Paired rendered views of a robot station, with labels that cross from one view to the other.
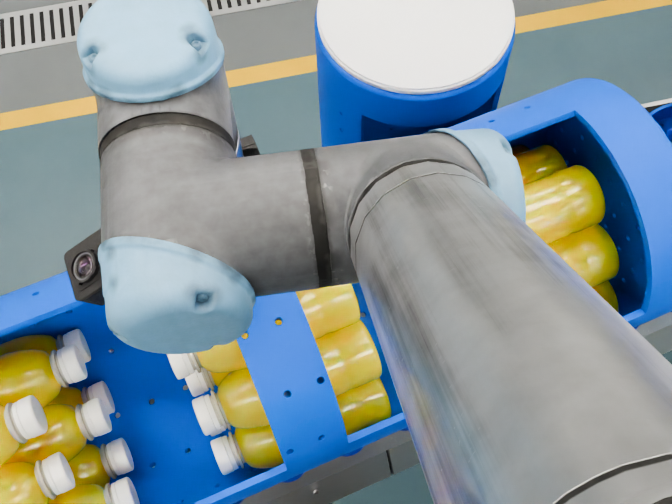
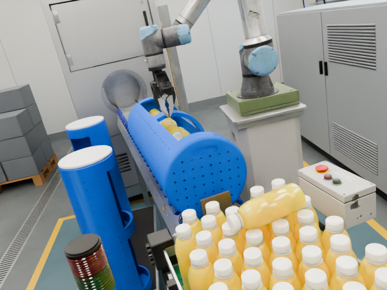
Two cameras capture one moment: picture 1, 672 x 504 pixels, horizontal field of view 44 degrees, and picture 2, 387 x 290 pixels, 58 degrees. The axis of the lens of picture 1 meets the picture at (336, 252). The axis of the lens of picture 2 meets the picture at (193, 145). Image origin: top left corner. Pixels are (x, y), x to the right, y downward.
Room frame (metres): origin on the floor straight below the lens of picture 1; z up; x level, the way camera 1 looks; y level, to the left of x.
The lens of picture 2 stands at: (0.05, 1.50, 1.58)
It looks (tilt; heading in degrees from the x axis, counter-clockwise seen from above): 20 degrees down; 277
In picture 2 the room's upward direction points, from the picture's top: 12 degrees counter-clockwise
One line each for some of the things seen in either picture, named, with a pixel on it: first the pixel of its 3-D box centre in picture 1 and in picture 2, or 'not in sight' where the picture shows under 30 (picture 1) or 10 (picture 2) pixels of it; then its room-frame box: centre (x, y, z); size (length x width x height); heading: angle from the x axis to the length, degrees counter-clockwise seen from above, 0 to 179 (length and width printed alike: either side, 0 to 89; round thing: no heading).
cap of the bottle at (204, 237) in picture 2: not in sight; (204, 237); (0.16, 0.79, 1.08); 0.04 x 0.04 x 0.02
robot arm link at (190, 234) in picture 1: (205, 234); (176, 35); (0.21, 0.07, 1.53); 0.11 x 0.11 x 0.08; 6
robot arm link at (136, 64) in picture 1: (163, 91); (151, 40); (0.30, 0.10, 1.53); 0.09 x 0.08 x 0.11; 6
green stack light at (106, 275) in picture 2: not in sight; (94, 277); (0.34, 1.01, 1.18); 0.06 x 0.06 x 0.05
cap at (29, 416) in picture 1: (30, 417); not in sight; (0.22, 0.30, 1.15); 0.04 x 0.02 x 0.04; 22
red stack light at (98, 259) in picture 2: not in sight; (87, 257); (0.34, 1.01, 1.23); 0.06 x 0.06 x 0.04
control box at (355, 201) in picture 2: not in sight; (334, 191); (-0.20, 0.61, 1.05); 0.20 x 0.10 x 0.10; 111
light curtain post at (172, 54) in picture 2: not in sight; (187, 125); (0.38, -0.99, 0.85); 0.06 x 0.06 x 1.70; 21
